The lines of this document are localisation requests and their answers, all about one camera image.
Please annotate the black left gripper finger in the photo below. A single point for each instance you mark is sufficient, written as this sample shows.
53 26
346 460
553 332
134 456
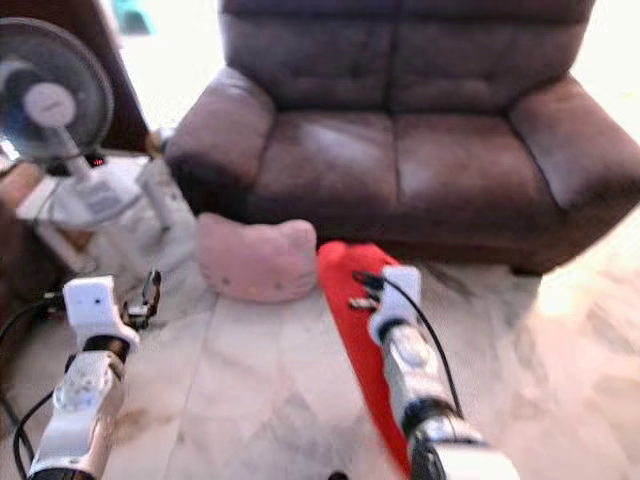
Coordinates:
154 285

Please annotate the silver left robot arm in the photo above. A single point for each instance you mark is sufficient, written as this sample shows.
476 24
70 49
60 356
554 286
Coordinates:
75 400

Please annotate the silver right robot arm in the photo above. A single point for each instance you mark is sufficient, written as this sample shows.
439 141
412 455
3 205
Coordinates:
425 390

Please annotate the pink cat face pillow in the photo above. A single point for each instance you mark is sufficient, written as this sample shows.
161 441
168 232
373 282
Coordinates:
255 260

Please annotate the dark brown sofa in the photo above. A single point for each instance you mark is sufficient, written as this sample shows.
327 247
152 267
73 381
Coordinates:
15 265

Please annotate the brown fabric sofa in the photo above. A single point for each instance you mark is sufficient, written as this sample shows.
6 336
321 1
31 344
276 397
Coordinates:
400 160

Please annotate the white side table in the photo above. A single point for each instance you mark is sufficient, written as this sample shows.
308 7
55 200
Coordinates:
45 205

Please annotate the white table fan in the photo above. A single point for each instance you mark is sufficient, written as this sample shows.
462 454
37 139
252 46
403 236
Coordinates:
50 100

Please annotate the teal object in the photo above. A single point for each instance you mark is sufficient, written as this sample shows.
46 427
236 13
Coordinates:
132 15

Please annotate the dark brown wooden cabinet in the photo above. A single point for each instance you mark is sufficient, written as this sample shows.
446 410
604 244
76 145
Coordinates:
60 10

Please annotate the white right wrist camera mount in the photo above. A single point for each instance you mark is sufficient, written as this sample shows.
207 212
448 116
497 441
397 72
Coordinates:
400 300

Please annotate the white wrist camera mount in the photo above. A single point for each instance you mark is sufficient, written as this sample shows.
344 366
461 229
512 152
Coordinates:
400 300
93 305

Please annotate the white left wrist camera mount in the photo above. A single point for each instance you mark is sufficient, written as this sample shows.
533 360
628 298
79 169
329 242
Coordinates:
93 305

